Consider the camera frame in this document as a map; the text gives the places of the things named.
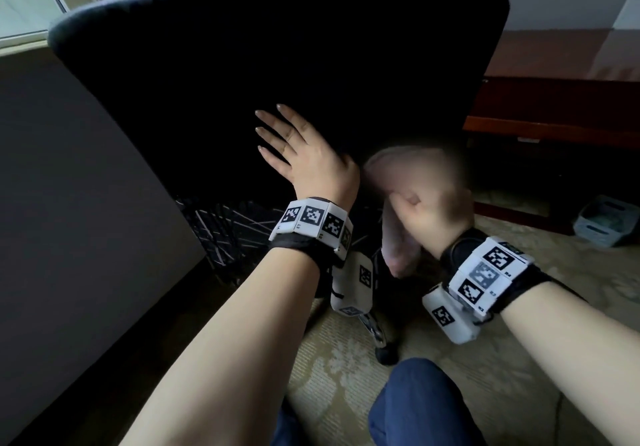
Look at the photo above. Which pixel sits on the person's right hand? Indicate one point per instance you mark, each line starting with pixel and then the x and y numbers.
pixel 435 211

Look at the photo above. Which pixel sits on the person's left hand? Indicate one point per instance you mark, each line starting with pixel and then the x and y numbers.
pixel 310 161

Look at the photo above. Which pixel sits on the pink cleaning cloth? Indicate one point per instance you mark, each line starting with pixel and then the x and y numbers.
pixel 400 171

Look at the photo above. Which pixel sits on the black office chair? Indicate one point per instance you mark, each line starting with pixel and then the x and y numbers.
pixel 250 86

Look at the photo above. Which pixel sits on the person's left forearm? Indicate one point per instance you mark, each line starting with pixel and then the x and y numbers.
pixel 220 360

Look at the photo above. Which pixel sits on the person's right forearm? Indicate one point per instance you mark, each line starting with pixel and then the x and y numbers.
pixel 575 356

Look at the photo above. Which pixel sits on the left wrist marker band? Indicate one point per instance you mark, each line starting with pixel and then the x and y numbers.
pixel 315 226

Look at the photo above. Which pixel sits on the wrist marker band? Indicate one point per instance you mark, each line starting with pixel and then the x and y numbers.
pixel 485 271
pixel 315 226

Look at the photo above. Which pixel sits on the right wrist marker band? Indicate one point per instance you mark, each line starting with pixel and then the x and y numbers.
pixel 485 271

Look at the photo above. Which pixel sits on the pale blue basket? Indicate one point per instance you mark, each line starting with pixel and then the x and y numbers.
pixel 605 221

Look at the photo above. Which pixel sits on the red wooden table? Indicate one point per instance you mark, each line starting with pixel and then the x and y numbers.
pixel 560 86

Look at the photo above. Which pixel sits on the blue trousers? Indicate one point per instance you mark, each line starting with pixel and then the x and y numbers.
pixel 420 405

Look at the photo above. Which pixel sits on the beige window sill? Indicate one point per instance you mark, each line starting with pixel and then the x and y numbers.
pixel 25 47

